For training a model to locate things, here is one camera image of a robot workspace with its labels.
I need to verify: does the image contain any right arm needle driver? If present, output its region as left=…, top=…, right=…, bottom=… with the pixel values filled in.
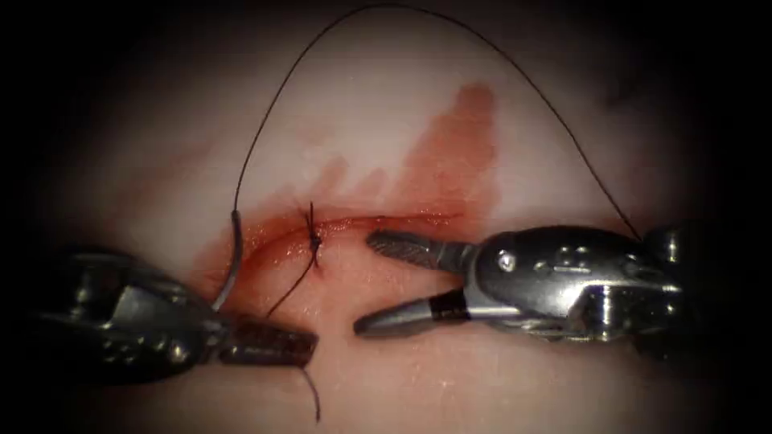
left=462, top=225, right=686, bottom=343

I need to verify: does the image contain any right arm needle driver jaw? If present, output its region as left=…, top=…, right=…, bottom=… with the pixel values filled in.
left=366, top=228, right=478, bottom=273
left=353, top=287, right=471, bottom=338

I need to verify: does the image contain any left arm needle driver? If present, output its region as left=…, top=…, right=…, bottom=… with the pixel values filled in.
left=35, top=245, right=229, bottom=387

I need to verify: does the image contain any left arm needle driver jaw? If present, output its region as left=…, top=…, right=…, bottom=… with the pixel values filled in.
left=219, top=317, right=319, bottom=370

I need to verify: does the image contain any curved steel needle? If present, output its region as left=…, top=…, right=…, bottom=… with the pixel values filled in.
left=211, top=209, right=244, bottom=313

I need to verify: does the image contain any black thread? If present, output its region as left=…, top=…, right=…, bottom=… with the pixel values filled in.
left=232, top=2, right=643, bottom=424

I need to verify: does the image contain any black stitching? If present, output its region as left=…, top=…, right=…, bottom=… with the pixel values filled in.
left=265, top=200, right=324, bottom=319

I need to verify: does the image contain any tissue pad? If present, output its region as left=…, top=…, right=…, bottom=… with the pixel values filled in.
left=18, top=0, right=749, bottom=434

